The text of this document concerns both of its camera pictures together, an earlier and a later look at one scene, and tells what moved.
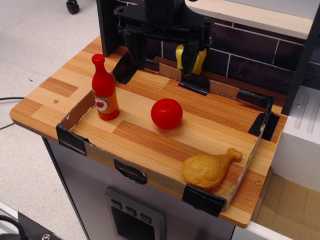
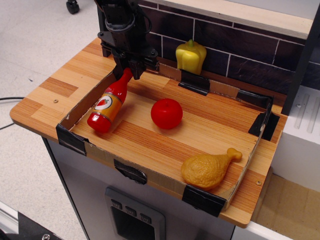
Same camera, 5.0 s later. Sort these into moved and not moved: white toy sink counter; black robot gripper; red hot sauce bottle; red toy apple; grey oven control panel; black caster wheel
Moved: red hot sauce bottle; black robot gripper
Not moved: grey oven control panel; white toy sink counter; red toy apple; black caster wheel
